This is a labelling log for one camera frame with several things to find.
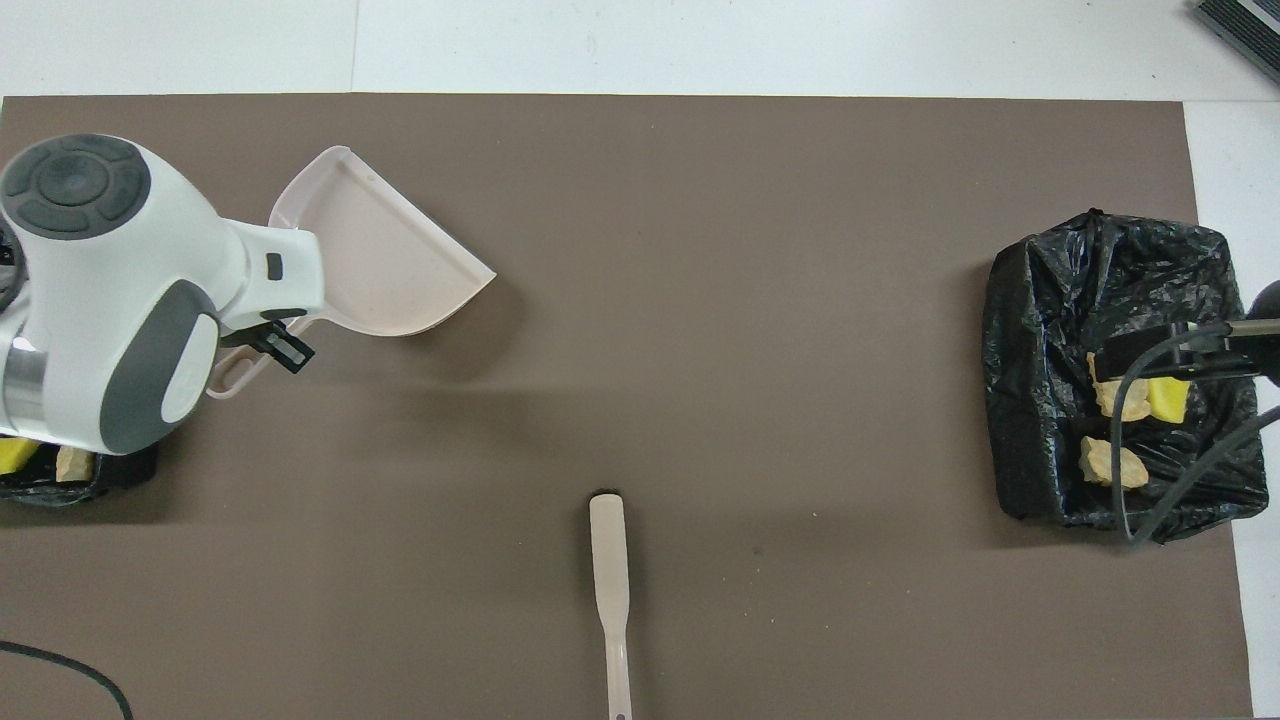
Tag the beige hand brush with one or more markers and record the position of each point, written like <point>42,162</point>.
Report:
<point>608,540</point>

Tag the toy croissant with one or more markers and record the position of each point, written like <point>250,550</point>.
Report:
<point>1110,400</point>
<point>1105,462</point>

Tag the green yellow scouring sponge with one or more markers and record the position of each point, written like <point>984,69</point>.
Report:
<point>1170,400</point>

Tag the black trash bag bin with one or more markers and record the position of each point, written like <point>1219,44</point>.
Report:
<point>1050,300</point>
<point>120,475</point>

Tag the beige plastic dustpan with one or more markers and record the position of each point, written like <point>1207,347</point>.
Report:
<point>390,270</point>

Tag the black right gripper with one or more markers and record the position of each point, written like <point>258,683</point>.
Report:
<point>1268,305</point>

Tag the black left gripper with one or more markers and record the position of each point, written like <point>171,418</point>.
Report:
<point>255,335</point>

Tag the dark device corner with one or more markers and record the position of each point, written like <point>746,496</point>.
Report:
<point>1245,30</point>

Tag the brown table mat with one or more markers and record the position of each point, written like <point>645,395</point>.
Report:
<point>700,300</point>

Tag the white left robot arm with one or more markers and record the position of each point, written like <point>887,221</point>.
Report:
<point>100,280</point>

